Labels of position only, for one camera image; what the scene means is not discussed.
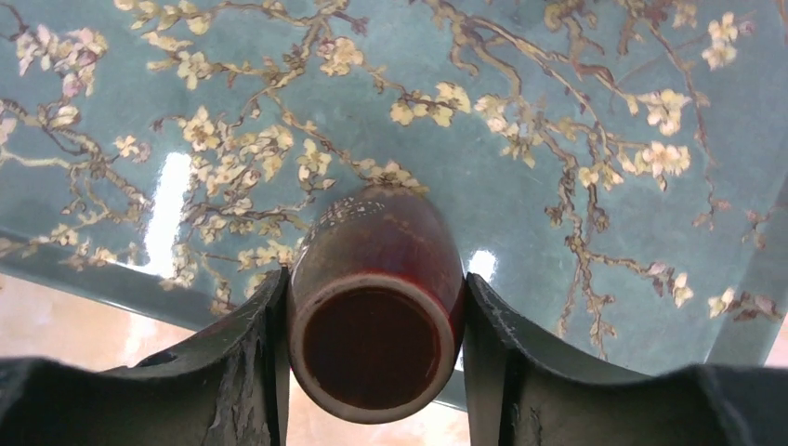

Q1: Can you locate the brown striped mug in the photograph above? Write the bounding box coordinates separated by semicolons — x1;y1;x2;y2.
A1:
287;186;465;425

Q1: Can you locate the teal floral serving tray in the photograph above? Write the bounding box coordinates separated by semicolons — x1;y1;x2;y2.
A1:
1;1;787;375

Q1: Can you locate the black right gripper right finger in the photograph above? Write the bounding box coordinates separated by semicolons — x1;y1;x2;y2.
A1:
463;273;787;445

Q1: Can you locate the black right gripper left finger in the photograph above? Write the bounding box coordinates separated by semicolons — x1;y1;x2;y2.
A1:
1;269;289;445

